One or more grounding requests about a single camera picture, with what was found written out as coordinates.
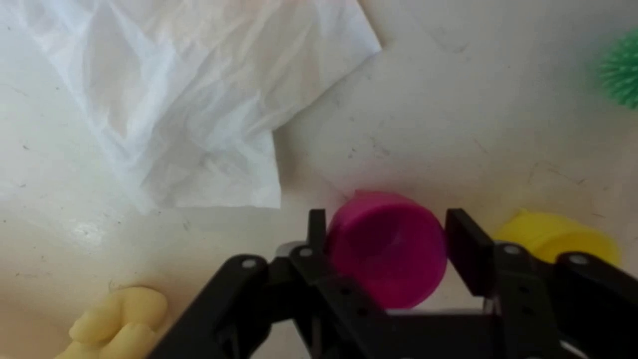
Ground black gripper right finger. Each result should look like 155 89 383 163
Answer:
445 209 638 359

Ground green spiky ball toy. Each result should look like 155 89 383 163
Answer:
600 30 638 109

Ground yellow bunny toy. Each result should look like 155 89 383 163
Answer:
54 287 169 359

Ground white crumpled cloth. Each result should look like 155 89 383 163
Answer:
0 0 381 209

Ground pink plastic bowl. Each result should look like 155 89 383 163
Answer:
327 191 447 309

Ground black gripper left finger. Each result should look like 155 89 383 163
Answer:
147 207 401 359

